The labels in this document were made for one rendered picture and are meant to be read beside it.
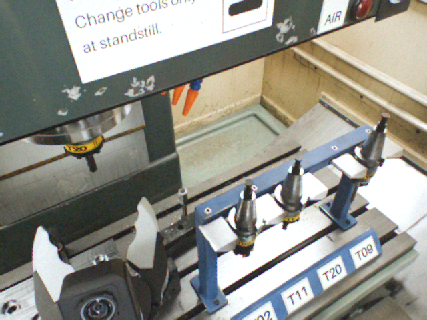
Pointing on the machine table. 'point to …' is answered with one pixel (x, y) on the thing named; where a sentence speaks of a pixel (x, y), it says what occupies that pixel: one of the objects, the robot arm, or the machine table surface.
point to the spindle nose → (81, 129)
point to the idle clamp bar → (178, 233)
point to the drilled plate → (110, 249)
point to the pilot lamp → (363, 9)
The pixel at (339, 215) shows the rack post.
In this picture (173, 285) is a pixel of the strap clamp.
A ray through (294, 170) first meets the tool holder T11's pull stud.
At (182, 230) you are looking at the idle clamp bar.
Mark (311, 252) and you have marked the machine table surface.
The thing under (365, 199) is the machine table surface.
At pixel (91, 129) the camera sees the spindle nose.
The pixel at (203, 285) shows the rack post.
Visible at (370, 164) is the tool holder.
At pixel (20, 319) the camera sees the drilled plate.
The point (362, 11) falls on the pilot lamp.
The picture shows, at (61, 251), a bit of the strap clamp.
